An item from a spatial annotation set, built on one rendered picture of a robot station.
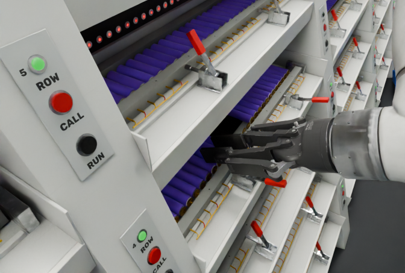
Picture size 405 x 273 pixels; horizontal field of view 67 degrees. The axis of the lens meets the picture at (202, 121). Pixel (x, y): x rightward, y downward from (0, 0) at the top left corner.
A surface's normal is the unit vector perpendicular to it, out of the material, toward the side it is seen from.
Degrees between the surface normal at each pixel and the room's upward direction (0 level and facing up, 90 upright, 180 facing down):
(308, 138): 39
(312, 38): 90
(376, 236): 0
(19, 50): 90
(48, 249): 20
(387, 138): 51
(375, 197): 0
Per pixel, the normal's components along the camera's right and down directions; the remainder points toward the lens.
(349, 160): -0.54, 0.55
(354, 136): -0.68, -0.24
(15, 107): 0.80, 0.06
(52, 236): -0.01, -0.76
